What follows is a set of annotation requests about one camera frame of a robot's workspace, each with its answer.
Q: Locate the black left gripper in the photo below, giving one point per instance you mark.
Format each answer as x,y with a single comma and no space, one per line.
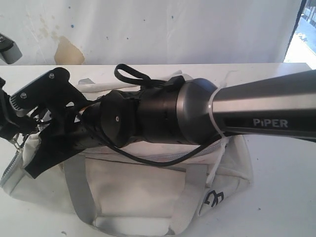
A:
10,123

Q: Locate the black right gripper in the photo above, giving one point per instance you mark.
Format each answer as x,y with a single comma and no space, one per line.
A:
77,130

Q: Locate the white fabric backpack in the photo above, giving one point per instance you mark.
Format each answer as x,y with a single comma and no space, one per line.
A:
123,194

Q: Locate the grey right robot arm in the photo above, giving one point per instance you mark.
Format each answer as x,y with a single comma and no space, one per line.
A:
193,112

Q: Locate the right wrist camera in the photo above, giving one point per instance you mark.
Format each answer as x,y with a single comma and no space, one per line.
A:
51,90

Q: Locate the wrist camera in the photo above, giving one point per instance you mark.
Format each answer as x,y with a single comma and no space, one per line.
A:
9,51
51,90

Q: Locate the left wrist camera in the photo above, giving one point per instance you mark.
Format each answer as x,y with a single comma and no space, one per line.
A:
9,51

